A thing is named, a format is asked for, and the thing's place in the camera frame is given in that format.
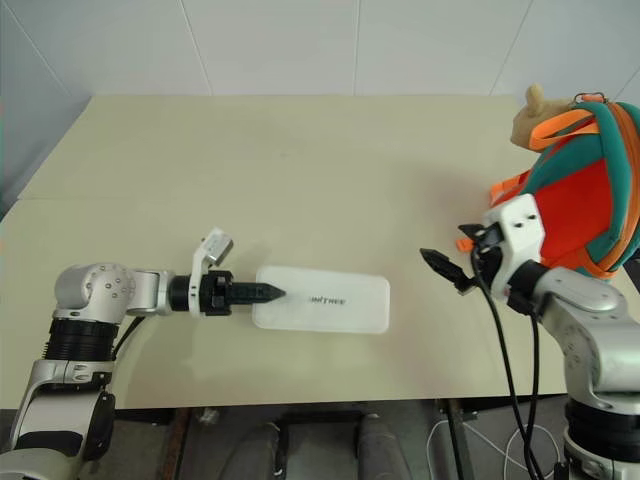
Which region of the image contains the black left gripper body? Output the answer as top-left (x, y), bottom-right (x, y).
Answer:
top-left (201, 269), bottom-right (237, 318)

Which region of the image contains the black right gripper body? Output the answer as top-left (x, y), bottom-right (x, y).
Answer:
top-left (469, 224), bottom-right (506, 299)

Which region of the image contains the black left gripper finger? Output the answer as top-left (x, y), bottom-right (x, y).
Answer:
top-left (232, 281), bottom-right (287, 296)
top-left (232, 292), bottom-right (287, 307)

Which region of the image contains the white flat box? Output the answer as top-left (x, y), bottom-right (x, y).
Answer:
top-left (250, 264), bottom-right (392, 335)

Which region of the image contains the orange and teal backpack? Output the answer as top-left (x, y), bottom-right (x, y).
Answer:
top-left (457, 91), bottom-right (640, 282)

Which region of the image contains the beige plush animal head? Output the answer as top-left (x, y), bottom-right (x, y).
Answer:
top-left (509, 83), bottom-right (577, 152)

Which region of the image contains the grey metal table leg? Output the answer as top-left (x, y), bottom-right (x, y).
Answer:
top-left (433, 398), bottom-right (479, 480)

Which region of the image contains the dark rounded shape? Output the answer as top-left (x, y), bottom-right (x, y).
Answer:
top-left (355, 413), bottom-right (407, 480)

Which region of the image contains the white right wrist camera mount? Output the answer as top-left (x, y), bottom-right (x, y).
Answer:
top-left (481, 193), bottom-right (547, 302)

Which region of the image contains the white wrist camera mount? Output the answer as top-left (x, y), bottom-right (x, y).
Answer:
top-left (481, 193), bottom-right (547, 302)
top-left (188, 227), bottom-right (235, 320)

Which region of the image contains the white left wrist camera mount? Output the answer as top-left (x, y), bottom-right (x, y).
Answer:
top-left (188, 227), bottom-right (235, 320)

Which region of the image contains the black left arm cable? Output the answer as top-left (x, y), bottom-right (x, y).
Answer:
top-left (110, 313), bottom-right (147, 362)

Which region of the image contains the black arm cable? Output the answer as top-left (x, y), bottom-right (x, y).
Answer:
top-left (110, 313), bottom-right (147, 362)
top-left (471, 249), bottom-right (544, 480)

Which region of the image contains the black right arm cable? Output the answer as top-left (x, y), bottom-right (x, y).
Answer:
top-left (471, 249), bottom-right (544, 480)

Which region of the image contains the black metal frame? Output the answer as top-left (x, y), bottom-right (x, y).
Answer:
top-left (272, 408), bottom-right (369, 480)

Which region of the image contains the thin white cable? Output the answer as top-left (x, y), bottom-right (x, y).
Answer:
top-left (499, 424), bottom-right (569, 480)

